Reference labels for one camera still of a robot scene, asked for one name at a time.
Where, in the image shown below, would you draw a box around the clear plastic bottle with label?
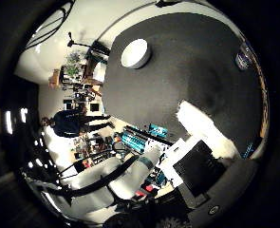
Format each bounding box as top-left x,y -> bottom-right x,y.
234,42 -> 256,71

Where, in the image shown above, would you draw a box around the small teal parts box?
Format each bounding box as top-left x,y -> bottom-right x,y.
148,123 -> 169,139

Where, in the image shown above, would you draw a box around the large teal parts rack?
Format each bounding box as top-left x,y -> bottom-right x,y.
120,131 -> 148,155

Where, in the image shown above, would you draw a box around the white round bowl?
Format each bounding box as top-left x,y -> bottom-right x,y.
120,38 -> 153,70

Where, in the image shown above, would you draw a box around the person in dark clothes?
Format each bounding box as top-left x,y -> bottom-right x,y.
41,108 -> 116,139

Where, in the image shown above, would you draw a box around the green potted plant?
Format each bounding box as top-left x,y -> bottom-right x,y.
64,51 -> 84,79

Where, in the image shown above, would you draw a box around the brown wooden shelf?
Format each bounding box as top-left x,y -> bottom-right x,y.
47,65 -> 84,89

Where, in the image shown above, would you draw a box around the black tripod stand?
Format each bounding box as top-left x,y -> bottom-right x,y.
66,31 -> 110,56

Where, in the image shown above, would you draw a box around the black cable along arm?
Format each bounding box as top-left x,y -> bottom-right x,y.
43,154 -> 140,207

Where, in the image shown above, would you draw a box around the black hanging cables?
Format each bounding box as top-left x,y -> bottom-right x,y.
25,1 -> 76,50

